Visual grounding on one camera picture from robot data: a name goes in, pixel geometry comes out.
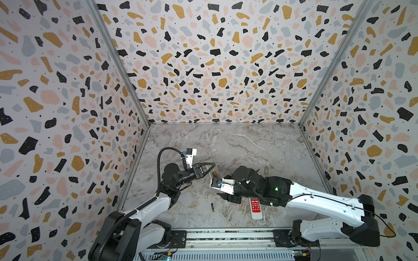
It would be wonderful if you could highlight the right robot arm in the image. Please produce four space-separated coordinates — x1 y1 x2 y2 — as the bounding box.
211 166 381 247

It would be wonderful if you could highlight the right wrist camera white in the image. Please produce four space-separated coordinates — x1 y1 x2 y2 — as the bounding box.
210 178 236 195

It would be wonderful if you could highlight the red and white remote control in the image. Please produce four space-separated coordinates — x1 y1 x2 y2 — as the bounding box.
249 199 263 220

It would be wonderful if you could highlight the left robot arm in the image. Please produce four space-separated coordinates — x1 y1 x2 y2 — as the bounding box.
88 163 216 261

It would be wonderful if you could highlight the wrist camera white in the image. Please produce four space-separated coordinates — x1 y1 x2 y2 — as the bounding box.
183 148 197 165
210 178 236 195

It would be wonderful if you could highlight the aluminium mounting rail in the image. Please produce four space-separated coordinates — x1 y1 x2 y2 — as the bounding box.
91 226 370 261

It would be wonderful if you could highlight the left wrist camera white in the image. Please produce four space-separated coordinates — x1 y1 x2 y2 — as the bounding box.
183 148 197 165

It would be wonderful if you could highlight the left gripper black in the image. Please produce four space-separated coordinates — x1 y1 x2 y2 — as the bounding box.
173 164 213 190

